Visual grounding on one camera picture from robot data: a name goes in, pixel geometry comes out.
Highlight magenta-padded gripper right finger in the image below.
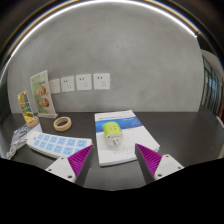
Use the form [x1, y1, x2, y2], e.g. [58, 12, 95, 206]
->
[134, 143, 185, 185]

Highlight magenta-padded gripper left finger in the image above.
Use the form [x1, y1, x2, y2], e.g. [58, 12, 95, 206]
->
[45, 144, 95, 187]

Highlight green and white charger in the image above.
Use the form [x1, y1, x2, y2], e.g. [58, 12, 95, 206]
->
[101, 121, 124, 147]

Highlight white book blue band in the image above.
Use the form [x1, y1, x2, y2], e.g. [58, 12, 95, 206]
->
[94, 110, 161, 167]

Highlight white power strip blue sockets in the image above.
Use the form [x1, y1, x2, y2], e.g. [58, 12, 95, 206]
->
[25, 130, 94, 159]

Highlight beige tape roll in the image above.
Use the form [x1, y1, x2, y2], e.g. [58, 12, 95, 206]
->
[53, 116, 73, 132]

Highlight grey printed brochure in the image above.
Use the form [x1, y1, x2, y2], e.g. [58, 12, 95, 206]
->
[12, 123, 43, 149]

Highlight green menu sign acrylic stand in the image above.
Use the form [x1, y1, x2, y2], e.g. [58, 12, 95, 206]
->
[29, 69, 58, 119]

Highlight yellow card sign wooden base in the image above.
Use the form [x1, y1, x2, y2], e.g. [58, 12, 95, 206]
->
[17, 90, 40, 129]

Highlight dark-framed glass partition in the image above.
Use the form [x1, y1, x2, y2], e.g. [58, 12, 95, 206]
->
[199, 49, 224, 118]

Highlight white ceiling light strip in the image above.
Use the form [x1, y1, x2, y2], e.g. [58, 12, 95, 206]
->
[0, 0, 201, 84]

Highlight white power strip cable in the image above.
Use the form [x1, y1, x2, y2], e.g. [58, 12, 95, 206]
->
[4, 134, 28, 160]

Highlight white wall socket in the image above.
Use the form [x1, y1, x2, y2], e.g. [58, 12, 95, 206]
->
[75, 73, 93, 91]
[48, 78, 62, 95]
[93, 72, 111, 91]
[60, 75, 76, 93]

